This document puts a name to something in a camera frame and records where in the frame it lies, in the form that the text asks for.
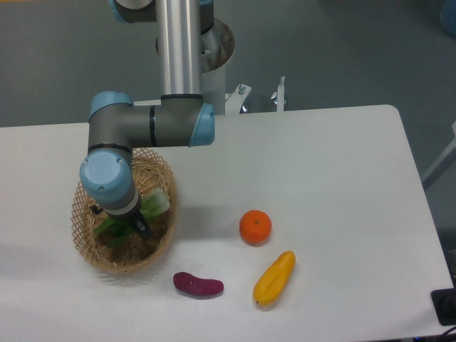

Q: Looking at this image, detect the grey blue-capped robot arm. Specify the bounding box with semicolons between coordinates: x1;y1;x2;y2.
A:
79;1;215;239

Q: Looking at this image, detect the white metal frame leg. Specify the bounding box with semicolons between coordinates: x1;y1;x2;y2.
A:
420;122;455;191

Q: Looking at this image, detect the purple sweet potato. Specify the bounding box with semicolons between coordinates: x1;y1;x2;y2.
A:
172;271;224;298

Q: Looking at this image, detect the green bok choy vegetable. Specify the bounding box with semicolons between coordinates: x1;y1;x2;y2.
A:
93;188;171;248

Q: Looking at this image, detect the oval woven wicker basket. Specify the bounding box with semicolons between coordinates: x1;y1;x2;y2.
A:
71;148;177;274

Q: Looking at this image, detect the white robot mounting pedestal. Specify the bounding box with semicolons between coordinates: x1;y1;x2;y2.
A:
133;18;288;117

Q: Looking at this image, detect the orange mandarin fruit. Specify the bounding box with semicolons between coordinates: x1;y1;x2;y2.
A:
239;209;272;246

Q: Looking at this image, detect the black device at table corner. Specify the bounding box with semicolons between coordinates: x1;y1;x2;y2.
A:
430;288;455;326

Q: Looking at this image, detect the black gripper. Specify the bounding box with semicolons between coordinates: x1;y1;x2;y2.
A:
90;205;152;239

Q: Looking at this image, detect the yellow mango fruit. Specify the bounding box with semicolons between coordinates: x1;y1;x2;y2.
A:
252;251;296;306

